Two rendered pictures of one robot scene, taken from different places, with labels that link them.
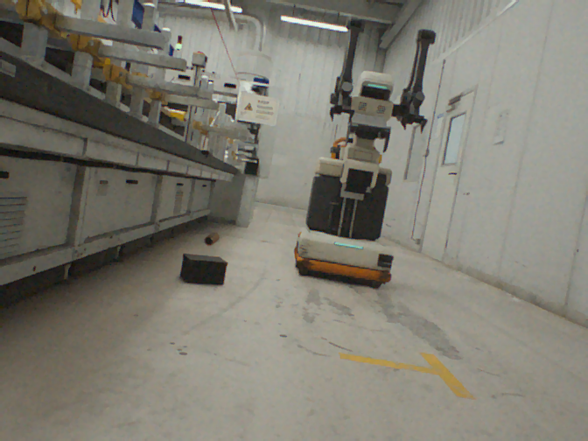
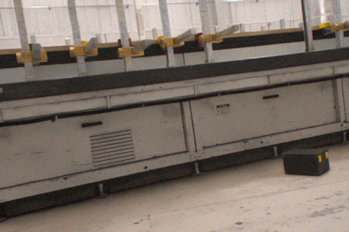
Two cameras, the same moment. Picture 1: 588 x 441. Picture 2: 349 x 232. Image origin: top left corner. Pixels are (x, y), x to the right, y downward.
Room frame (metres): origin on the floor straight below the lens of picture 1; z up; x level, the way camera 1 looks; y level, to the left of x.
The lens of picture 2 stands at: (1.10, -1.29, 0.52)
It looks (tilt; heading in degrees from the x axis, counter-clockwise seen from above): 3 degrees down; 71
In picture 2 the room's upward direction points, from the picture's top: 8 degrees counter-clockwise
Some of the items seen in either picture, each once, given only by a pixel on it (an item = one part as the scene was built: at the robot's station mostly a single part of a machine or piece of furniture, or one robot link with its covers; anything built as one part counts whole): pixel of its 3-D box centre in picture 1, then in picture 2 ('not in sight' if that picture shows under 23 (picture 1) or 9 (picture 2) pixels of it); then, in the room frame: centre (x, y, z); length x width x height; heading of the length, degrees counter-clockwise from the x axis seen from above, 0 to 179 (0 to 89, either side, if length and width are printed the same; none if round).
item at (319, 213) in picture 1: (348, 193); not in sight; (3.51, -0.39, 0.59); 0.55 x 0.34 x 0.83; 92
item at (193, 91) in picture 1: (133, 80); (136, 50); (1.61, 0.59, 0.80); 0.43 x 0.03 x 0.04; 92
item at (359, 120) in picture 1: (367, 132); not in sight; (3.13, -0.40, 0.99); 0.28 x 0.16 x 0.22; 92
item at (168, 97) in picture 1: (170, 98); (216, 37); (2.11, 0.60, 0.84); 0.43 x 0.03 x 0.04; 92
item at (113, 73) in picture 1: (118, 76); (130, 52); (1.59, 0.63, 0.81); 0.14 x 0.06 x 0.05; 2
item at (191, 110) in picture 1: (192, 105); (306, 17); (2.81, 0.67, 0.93); 0.05 x 0.05 x 0.45; 2
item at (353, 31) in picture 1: (350, 55); not in sight; (2.95, -0.19, 1.40); 0.11 x 0.06 x 0.43; 92
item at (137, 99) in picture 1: (142, 70); (167, 35); (1.82, 0.64, 0.88); 0.04 x 0.04 x 0.48; 2
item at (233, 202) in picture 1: (198, 143); not in sight; (6.19, 1.32, 0.95); 1.65 x 0.70 x 1.90; 92
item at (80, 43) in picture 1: (88, 46); (83, 51); (1.34, 0.62, 0.83); 0.14 x 0.06 x 0.05; 2
